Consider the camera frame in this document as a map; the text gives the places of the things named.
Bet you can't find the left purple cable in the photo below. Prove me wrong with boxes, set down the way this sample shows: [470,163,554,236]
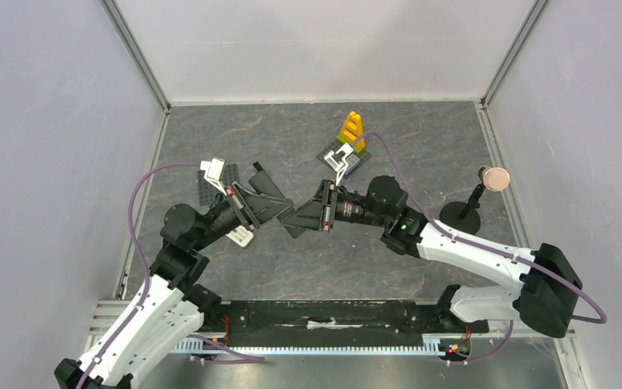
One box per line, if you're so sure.
[75,161,266,389]

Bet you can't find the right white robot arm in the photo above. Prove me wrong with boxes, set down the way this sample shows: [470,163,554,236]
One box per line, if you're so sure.
[283,175,582,338]

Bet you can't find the dark grey lego baseplate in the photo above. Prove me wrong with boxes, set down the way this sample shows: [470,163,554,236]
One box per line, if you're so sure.
[198,163,242,207]

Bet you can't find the black slim remote control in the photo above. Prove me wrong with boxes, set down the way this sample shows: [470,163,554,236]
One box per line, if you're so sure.
[249,169,304,238]

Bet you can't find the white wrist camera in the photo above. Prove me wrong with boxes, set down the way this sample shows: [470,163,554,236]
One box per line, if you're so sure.
[199,158,227,195]
[323,143,353,186]

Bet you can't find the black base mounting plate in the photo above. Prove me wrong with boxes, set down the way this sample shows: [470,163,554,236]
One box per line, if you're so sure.
[198,300,489,348]

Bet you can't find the grey blue lego plate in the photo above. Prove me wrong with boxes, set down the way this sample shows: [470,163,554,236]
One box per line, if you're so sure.
[317,139,371,180]

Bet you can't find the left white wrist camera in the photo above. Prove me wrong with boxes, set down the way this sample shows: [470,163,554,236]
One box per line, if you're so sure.
[199,158,227,195]

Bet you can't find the beige foam microphone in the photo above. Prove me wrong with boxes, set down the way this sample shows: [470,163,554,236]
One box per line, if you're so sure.
[478,166,511,192]

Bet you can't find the black microphone stand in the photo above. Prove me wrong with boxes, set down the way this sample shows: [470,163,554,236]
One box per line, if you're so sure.
[439,183,486,235]

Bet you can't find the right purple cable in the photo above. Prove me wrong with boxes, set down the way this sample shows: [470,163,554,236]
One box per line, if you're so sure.
[351,131,608,366]

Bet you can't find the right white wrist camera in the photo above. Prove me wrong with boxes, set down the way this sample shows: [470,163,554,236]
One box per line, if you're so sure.
[323,143,353,186]

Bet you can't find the yellow green lego tower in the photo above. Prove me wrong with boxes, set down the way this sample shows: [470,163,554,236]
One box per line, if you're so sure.
[337,111,365,153]

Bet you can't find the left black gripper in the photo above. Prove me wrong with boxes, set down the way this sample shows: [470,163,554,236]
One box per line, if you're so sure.
[192,181,294,251]

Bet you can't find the white slotted cable duct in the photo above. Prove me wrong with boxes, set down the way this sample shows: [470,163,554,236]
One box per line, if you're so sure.
[170,337,448,357]

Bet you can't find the purple cable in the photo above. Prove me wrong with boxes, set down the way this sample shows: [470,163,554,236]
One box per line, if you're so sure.
[75,161,266,389]
[351,131,608,366]

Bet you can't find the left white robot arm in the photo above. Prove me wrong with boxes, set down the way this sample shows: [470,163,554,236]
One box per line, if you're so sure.
[54,183,293,388]

